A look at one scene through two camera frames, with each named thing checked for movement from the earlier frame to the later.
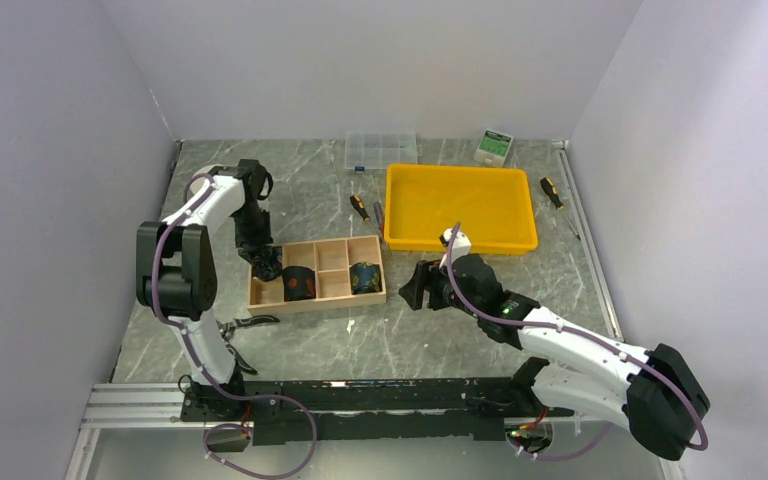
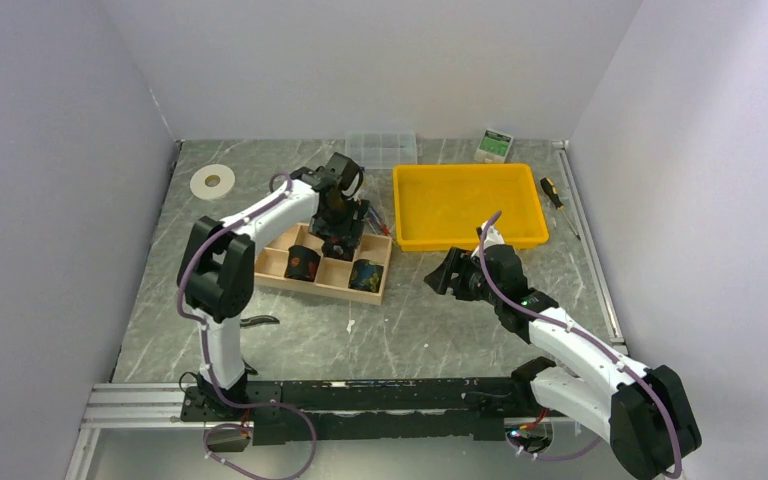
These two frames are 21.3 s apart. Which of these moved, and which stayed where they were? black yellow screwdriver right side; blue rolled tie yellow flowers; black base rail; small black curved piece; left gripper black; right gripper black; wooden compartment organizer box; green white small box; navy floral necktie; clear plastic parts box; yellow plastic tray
Moved: right gripper black; wooden compartment organizer box; navy floral necktie; left gripper black
Stayed: green white small box; yellow plastic tray; black yellow screwdriver right side; small black curved piece; blue rolled tie yellow flowers; clear plastic parts box; black base rail
